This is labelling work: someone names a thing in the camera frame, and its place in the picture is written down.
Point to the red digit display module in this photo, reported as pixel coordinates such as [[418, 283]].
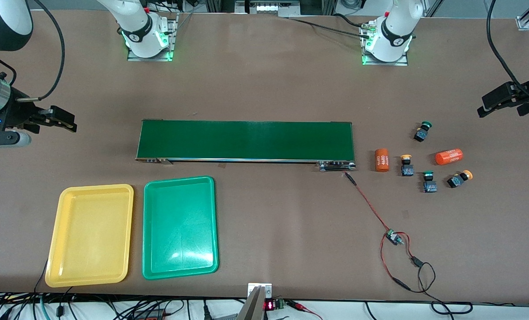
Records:
[[269, 305]]

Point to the green push button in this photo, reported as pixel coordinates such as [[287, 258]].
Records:
[[422, 132], [429, 186]]

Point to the red clip lead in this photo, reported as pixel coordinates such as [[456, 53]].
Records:
[[297, 305]]

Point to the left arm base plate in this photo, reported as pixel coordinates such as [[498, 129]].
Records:
[[386, 63]]

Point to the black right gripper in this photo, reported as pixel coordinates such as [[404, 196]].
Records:
[[17, 114]]

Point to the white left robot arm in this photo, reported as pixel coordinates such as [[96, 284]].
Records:
[[395, 31]]

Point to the bright light box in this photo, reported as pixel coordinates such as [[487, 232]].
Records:
[[268, 8]]

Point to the green plastic tray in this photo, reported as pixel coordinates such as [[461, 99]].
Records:
[[180, 229]]

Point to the yellow plastic tray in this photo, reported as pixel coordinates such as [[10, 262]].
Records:
[[91, 235]]

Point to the small speed controller board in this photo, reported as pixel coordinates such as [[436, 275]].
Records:
[[393, 237]]

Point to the orange cylinder battery cell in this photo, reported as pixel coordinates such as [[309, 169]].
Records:
[[381, 160], [449, 157]]

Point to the yellow push button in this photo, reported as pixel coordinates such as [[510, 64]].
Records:
[[407, 170], [457, 180]]

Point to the green conveyor belt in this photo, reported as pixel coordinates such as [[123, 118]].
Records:
[[246, 140]]

